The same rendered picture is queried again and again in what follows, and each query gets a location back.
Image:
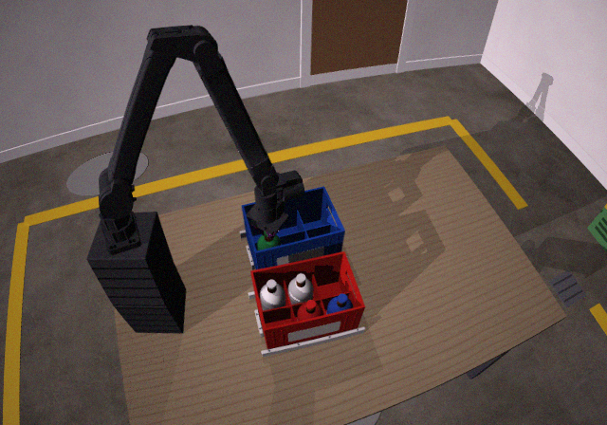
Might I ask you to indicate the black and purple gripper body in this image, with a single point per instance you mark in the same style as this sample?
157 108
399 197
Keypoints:
266 220

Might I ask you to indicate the blue bottle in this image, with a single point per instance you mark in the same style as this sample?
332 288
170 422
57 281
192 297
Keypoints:
339 303

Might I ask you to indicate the blue plastic crate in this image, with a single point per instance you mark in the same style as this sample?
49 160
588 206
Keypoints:
309 232

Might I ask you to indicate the dark red crate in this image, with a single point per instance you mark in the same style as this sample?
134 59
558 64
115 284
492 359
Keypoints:
331 276

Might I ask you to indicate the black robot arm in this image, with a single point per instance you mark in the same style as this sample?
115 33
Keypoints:
198 46

